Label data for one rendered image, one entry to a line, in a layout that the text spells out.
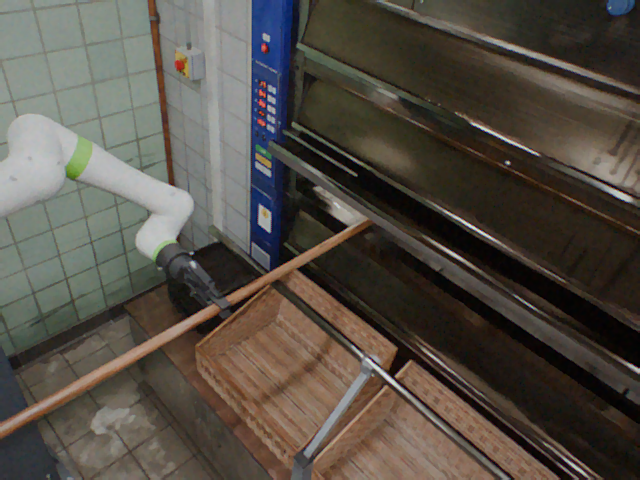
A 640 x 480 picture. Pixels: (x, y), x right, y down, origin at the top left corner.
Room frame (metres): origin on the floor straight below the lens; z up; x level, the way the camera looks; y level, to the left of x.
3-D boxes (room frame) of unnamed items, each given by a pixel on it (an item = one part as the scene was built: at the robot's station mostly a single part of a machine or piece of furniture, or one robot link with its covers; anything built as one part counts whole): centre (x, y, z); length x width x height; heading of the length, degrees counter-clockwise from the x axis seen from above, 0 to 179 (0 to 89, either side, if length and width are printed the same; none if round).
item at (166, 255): (1.15, 0.41, 1.19); 0.12 x 0.06 x 0.09; 138
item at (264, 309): (1.19, 0.03, 0.72); 0.56 x 0.49 x 0.28; 49
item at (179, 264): (1.10, 0.36, 1.19); 0.09 x 0.07 x 0.08; 48
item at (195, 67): (1.98, 0.56, 1.46); 0.10 x 0.07 x 0.10; 48
